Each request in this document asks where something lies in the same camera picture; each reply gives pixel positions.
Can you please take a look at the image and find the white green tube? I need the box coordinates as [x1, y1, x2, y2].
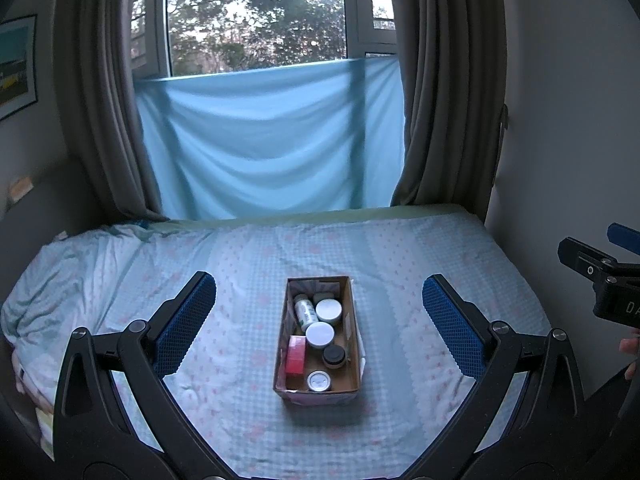
[294, 294, 318, 333]

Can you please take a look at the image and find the white lid jar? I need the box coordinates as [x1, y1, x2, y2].
[305, 322, 336, 350]
[315, 298, 343, 324]

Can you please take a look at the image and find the light blue hanging cloth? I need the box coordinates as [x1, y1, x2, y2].
[135, 57, 408, 221]

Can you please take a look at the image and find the grey padded headboard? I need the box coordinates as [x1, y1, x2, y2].
[0, 155, 101, 246]

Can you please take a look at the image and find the person's right hand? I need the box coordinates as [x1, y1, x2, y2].
[618, 327, 640, 382]

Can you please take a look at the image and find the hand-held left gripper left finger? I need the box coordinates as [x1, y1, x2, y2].
[52, 271, 236, 480]

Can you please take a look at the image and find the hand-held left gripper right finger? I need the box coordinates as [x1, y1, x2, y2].
[405, 274, 586, 480]

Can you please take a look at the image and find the grey curtain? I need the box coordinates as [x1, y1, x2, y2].
[385, 0, 508, 221]
[52, 0, 171, 222]

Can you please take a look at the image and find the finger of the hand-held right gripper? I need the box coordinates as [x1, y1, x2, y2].
[557, 236, 621, 282]
[606, 222, 640, 252]

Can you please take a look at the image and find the framed wall picture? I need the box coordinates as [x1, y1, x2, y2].
[0, 14, 39, 122]

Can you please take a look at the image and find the cardboard box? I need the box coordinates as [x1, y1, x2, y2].
[272, 275, 368, 407]

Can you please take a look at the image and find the window with grey frame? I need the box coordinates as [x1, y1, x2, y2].
[130, 0, 401, 81]

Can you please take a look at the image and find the pink box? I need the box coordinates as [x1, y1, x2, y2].
[285, 335, 307, 378]

